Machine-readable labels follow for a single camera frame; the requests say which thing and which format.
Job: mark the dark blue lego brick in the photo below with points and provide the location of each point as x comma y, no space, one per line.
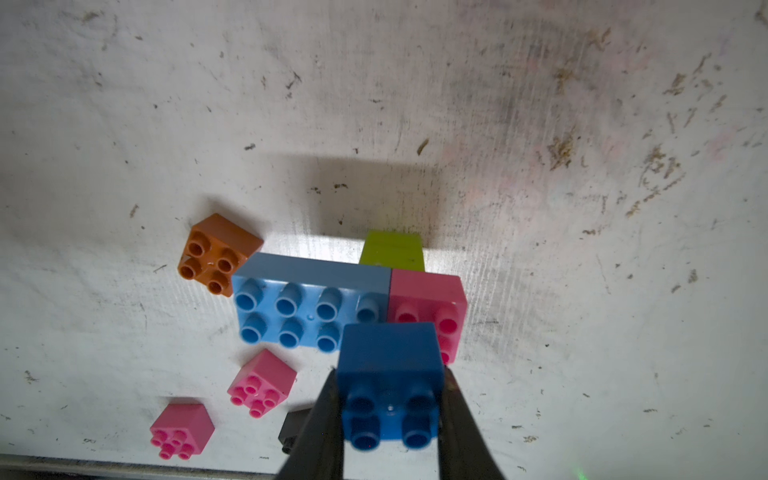
390,379

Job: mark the green lego brick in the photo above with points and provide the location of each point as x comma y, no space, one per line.
394,250

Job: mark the light blue long lego brick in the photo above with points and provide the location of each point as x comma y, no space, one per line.
294,301

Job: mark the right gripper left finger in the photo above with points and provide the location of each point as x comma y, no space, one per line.
319,450

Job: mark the orange lego brick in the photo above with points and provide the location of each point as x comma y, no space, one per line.
215,249

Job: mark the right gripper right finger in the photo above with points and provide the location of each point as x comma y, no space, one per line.
462,452

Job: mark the pink lego brick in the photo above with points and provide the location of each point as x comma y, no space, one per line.
182,430
262,384
440,299

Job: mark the black lego brick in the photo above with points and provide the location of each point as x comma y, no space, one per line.
292,427

